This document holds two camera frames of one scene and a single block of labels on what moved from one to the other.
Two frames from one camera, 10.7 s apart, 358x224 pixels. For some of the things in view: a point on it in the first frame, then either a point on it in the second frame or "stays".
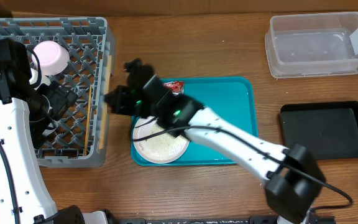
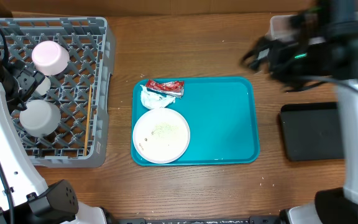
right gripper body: [132, 90] -> [268, 54]
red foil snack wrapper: [176, 87] stays
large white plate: [165, 148] stays
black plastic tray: [329, 130] stays
